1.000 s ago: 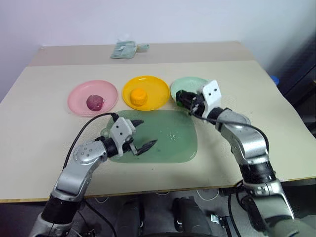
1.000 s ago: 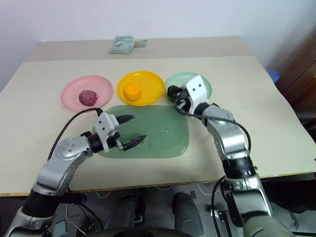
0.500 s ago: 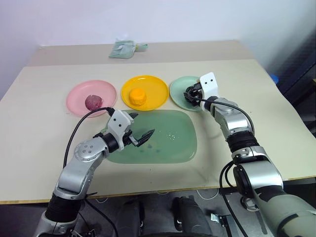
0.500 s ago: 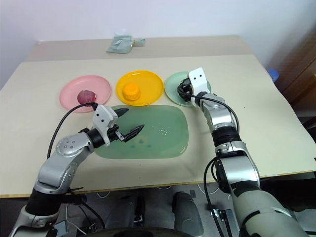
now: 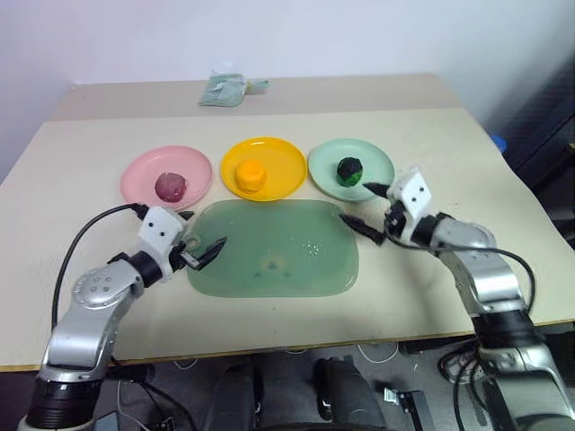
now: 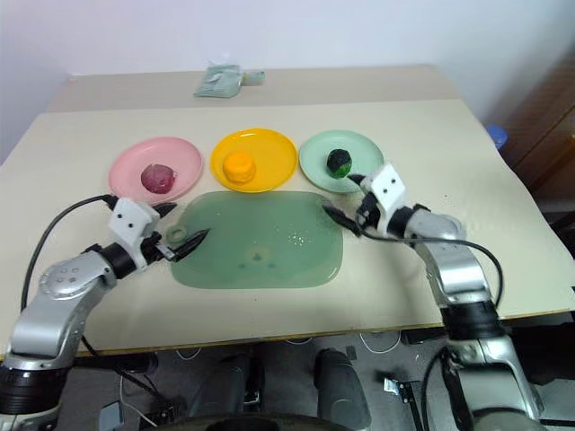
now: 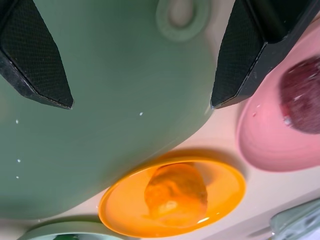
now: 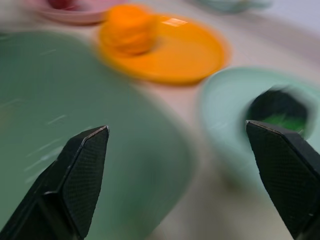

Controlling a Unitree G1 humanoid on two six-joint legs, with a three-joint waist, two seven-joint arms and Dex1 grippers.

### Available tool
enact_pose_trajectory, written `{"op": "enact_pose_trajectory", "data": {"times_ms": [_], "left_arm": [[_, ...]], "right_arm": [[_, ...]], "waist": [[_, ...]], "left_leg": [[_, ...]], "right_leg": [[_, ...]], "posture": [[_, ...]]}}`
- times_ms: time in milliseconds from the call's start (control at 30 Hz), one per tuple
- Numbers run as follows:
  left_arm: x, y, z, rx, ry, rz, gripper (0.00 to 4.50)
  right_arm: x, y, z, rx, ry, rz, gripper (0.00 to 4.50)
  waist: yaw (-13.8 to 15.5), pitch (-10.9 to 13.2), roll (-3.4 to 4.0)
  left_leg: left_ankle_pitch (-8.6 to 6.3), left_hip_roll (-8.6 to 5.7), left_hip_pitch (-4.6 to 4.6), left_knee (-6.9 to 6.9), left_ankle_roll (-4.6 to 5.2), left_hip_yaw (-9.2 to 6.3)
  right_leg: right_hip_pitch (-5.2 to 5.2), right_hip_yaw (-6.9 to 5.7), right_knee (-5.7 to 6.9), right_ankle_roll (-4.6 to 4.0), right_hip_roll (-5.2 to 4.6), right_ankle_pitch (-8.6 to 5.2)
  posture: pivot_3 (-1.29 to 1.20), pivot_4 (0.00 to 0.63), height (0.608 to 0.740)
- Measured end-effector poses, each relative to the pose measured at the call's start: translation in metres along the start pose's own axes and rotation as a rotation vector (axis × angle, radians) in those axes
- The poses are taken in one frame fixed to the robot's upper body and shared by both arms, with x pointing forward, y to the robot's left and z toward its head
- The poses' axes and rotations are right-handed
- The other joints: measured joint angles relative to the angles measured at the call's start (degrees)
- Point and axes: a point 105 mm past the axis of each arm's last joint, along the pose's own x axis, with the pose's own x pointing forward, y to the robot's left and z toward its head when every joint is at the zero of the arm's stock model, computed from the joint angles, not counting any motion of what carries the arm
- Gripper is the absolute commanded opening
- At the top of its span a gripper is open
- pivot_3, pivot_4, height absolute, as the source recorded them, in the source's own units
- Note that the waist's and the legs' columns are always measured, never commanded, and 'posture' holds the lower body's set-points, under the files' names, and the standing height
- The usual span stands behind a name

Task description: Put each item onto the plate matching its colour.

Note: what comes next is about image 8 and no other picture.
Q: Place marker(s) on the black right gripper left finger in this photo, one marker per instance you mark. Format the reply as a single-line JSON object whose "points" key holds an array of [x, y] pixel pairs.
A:
{"points": [[75, 180]]}

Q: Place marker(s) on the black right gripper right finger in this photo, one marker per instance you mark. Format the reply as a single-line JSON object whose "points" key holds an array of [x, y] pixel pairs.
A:
{"points": [[285, 170]]}

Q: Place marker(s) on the dark green item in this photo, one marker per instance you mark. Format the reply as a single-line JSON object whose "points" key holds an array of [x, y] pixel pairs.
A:
{"points": [[280, 107]]}

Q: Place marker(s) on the dark green plate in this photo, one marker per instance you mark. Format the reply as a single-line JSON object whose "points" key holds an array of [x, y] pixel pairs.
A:
{"points": [[62, 100]]}

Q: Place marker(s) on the orange plate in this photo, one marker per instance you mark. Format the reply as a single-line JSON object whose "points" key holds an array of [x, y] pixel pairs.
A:
{"points": [[180, 55]]}

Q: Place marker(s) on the pink plate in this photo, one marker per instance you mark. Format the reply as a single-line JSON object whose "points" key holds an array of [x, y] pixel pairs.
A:
{"points": [[75, 15]]}

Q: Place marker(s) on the pale blue plate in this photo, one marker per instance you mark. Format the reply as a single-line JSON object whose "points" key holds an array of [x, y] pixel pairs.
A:
{"points": [[232, 3]]}

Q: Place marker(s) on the red item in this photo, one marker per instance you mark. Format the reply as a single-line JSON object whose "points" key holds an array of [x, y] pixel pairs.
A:
{"points": [[61, 3]]}

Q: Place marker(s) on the light green bowl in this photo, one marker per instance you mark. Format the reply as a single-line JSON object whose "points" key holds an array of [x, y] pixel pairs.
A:
{"points": [[225, 107]]}

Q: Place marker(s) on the orange round fruit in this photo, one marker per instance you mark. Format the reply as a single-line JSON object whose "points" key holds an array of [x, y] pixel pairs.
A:
{"points": [[128, 30]]}

